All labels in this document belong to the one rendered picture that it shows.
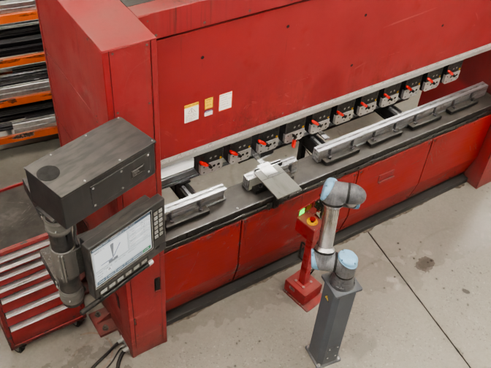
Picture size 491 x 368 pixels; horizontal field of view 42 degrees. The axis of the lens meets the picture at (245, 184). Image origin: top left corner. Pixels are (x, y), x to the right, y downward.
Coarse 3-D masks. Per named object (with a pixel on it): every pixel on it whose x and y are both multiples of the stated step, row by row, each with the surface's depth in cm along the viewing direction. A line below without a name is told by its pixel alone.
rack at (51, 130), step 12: (12, 12) 454; (24, 12) 455; (36, 12) 458; (0, 60) 472; (12, 60) 475; (24, 60) 479; (36, 60) 483; (24, 96) 499; (36, 96) 503; (48, 96) 507; (24, 132) 522; (36, 132) 525; (48, 132) 530; (0, 144) 518
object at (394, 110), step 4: (392, 104) 493; (380, 108) 500; (384, 108) 496; (388, 108) 494; (392, 108) 492; (396, 108) 492; (376, 112) 506; (380, 112) 503; (384, 112) 499; (388, 112) 495; (392, 112) 491; (396, 112) 488; (400, 112) 490; (384, 116) 500; (388, 116) 497; (392, 116) 491
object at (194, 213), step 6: (192, 210) 393; (198, 210) 394; (204, 210) 394; (180, 216) 389; (186, 216) 390; (192, 216) 390; (198, 216) 392; (168, 222) 385; (174, 222) 385; (180, 222) 386; (186, 222) 389; (168, 228) 383
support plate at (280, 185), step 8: (280, 168) 412; (256, 176) 406; (264, 176) 406; (280, 176) 407; (288, 176) 407; (264, 184) 401; (272, 184) 401; (280, 184) 401; (288, 184) 402; (296, 184) 402; (272, 192) 396; (280, 192) 396; (288, 192) 397
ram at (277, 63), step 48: (336, 0) 349; (384, 0) 371; (432, 0) 396; (480, 0) 424; (192, 48) 314; (240, 48) 332; (288, 48) 352; (336, 48) 374; (384, 48) 399; (432, 48) 428; (192, 96) 334; (240, 96) 354; (288, 96) 377; (336, 96) 402; (192, 144) 356
